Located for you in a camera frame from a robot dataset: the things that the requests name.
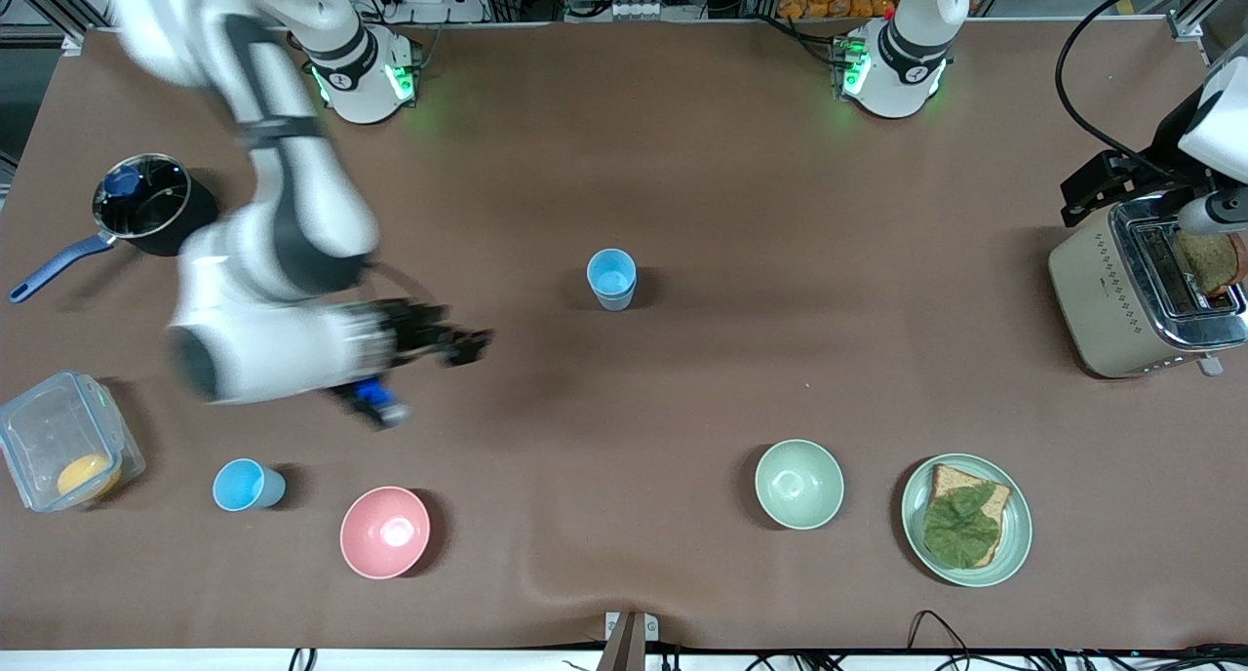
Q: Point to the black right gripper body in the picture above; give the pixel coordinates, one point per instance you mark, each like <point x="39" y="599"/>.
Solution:
<point x="411" y="333"/>

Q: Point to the light blue plastic cup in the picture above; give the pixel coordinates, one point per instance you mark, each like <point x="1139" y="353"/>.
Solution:
<point x="611" y="273"/>
<point x="616" y="305"/>
<point x="246" y="486"/>

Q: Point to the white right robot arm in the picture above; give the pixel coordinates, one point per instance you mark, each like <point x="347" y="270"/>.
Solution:
<point x="292" y="213"/>

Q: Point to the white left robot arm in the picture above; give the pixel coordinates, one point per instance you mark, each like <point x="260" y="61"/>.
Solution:
<point x="897" y="66"/>

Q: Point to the beige chrome toaster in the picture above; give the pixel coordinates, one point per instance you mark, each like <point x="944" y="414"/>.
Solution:
<point x="1097" y="300"/>

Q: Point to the brown bread slice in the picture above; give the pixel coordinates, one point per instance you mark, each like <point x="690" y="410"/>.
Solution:
<point x="1209" y="261"/>

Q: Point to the pink bowl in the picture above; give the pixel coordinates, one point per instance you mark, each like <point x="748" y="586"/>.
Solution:
<point x="385" y="532"/>

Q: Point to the brown toast slice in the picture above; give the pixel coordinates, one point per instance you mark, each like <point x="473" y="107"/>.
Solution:
<point x="951" y="478"/>

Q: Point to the small dark blue object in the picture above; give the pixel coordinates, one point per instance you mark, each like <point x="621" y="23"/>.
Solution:
<point x="122" y="180"/>

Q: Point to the pale green ribbed plate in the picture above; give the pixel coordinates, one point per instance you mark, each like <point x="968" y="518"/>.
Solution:
<point x="1019" y="534"/>

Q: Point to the green lettuce leaf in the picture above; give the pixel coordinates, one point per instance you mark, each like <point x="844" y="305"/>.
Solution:
<point x="960" y="530"/>

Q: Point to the orange round fruit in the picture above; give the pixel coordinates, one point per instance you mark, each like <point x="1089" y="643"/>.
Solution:
<point x="88" y="476"/>

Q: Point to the pale green bowl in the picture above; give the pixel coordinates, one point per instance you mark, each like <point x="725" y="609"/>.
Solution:
<point x="799" y="484"/>

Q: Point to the clear plastic food container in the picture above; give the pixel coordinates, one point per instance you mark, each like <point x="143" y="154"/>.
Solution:
<point x="39" y="437"/>

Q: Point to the aluminium frame profile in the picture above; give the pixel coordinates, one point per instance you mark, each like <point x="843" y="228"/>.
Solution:
<point x="1204" y="3"/>

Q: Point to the metal table edge bracket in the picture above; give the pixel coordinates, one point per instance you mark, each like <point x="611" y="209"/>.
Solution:
<point x="631" y="642"/>

